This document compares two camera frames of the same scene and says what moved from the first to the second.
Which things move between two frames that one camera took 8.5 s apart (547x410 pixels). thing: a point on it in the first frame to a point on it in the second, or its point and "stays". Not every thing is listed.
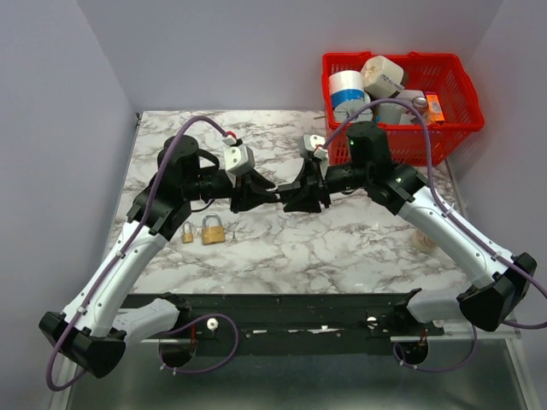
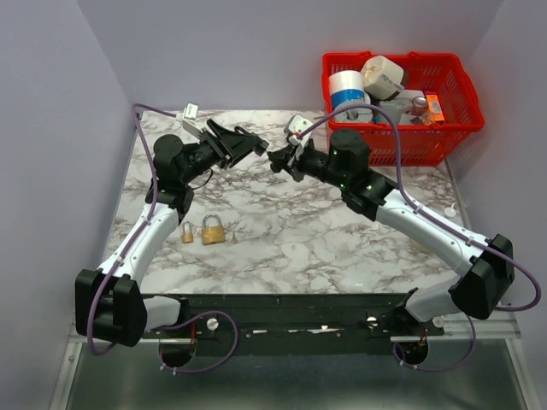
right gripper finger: (308, 201) to (280, 159)
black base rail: (249, 322) stays
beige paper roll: (382, 79) stays
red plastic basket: (425, 72) stays
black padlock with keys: (290, 193) to (251, 141)
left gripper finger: (259, 182) to (239, 142)
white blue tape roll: (346, 85) stays
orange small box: (435, 108) stays
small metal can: (419, 101) stays
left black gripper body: (212, 185) to (216, 149)
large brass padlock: (212, 234) stays
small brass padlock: (187, 237) stays
